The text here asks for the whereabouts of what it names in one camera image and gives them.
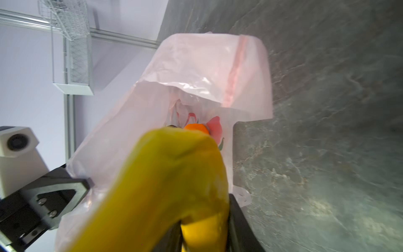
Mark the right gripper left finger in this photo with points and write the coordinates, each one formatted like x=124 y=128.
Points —
x=172 y=241

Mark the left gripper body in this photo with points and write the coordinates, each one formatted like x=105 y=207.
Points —
x=38 y=207

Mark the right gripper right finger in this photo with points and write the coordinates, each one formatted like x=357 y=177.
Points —
x=240 y=235

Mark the orange tangerine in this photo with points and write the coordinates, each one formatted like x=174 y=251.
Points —
x=197 y=127

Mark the pink plastic bag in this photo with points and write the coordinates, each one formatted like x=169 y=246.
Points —
x=213 y=79

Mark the white mesh box basket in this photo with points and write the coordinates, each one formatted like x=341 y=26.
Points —
x=70 y=18

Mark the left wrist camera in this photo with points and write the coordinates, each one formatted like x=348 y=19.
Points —
x=21 y=162

